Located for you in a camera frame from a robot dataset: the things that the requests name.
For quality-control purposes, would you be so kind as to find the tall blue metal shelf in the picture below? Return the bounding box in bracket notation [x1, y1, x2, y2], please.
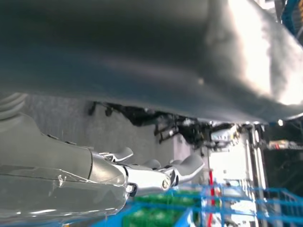
[91, 183, 303, 227]

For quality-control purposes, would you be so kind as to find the green plastic crate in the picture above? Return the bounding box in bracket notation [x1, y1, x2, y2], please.
[122, 207, 191, 227]
[134, 191, 202, 208]

